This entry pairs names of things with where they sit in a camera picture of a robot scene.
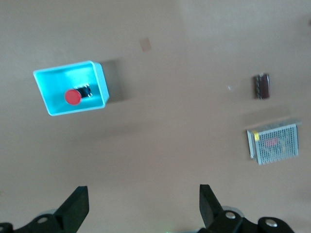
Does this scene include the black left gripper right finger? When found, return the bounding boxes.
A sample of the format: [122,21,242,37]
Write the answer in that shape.
[199,184,295,233]

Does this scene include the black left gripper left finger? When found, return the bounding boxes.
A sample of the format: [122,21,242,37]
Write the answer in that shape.
[0,185,90,233]

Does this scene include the red mushroom push button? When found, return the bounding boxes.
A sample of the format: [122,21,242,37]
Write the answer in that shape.
[64,83,93,107]

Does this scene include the metal mesh power supply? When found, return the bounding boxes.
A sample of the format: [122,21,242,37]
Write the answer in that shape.
[246,118,303,166]

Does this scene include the cyan plastic box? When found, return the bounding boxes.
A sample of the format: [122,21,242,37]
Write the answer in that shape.
[33,60,110,117]

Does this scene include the brown cylindrical capacitor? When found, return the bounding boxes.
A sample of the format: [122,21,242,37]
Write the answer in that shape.
[253,72,271,100]

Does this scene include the brown tape patch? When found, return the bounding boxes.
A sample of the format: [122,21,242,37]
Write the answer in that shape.
[138,37,153,53]

